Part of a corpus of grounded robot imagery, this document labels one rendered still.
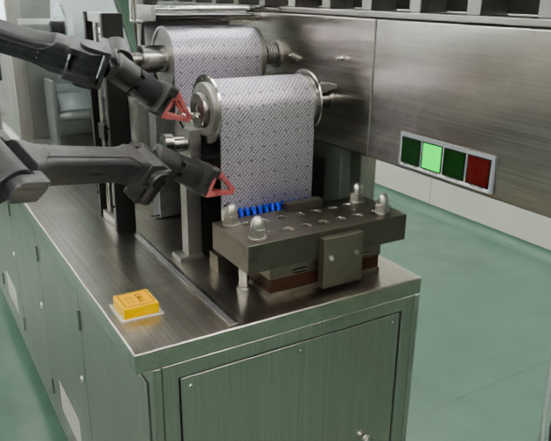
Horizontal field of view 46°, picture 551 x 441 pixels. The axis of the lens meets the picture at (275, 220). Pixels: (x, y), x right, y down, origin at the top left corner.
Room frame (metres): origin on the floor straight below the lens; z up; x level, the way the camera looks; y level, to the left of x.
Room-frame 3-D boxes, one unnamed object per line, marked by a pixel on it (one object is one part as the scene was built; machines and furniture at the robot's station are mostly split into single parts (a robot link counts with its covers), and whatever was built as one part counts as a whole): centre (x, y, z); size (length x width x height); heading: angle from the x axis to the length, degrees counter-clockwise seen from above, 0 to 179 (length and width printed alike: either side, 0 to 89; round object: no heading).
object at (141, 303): (1.13, 0.27, 0.91); 0.07 x 0.07 x 0.02; 31
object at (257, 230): (1.19, 0.04, 1.05); 0.04 x 0.04 x 0.04
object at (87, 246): (2.21, 0.61, 0.88); 2.52 x 0.66 x 0.04; 31
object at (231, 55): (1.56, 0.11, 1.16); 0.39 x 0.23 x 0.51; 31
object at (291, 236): (1.31, -0.08, 1.00); 0.40 x 0.16 x 0.06; 121
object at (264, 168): (1.39, 0.02, 1.11); 0.23 x 0.01 x 0.18; 121
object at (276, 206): (1.38, 0.01, 1.03); 0.21 x 0.04 x 0.03; 121
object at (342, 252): (1.24, -0.14, 0.96); 0.10 x 0.03 x 0.11; 121
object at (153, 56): (1.59, 0.30, 1.33); 0.06 x 0.06 x 0.06; 31
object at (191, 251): (1.39, 0.21, 1.05); 0.06 x 0.05 x 0.31; 121
